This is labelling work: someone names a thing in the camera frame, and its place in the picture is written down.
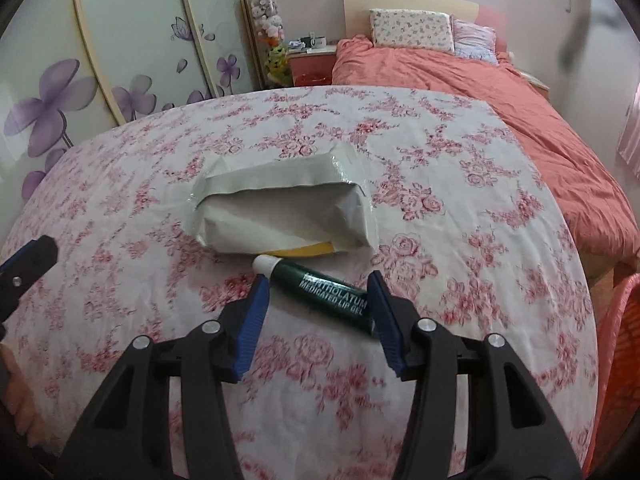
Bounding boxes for yellow flat packet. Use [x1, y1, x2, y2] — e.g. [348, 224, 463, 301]
[260, 241, 333, 257]

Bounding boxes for white plastic mailer bag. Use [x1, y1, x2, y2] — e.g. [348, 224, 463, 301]
[190, 141, 377, 253]

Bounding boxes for wardrobe with purple flowers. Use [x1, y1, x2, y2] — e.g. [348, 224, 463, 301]
[0, 0, 266, 196]

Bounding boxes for floral printed blanket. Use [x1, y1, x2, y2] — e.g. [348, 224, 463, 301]
[0, 85, 601, 480]

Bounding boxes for floral pillow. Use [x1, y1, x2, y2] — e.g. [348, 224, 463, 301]
[369, 8, 456, 54]

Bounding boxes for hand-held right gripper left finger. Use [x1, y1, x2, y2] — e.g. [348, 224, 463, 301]
[60, 275, 271, 480]

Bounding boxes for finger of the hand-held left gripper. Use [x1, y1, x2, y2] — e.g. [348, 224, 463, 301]
[0, 235, 58, 322]

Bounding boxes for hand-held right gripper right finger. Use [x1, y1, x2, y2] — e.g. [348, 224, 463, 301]
[366, 270, 584, 480]

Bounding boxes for red plastic basket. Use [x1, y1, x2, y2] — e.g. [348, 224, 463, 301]
[582, 272, 640, 480]

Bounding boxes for striped ruffled pillow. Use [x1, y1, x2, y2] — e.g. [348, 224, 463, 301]
[451, 19, 501, 65]

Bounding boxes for stack of plush toys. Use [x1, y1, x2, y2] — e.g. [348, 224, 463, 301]
[246, 0, 293, 90]

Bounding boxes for person's left hand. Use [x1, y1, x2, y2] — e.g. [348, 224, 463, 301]
[0, 342, 38, 448]

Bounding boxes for pink nightstand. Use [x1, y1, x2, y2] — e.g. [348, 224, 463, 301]
[287, 45, 338, 86]

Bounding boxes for dark green ointment tube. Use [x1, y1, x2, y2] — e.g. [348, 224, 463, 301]
[251, 254, 376, 336]

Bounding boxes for coral duvet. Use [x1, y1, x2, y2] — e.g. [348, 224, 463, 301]
[331, 35, 640, 271]

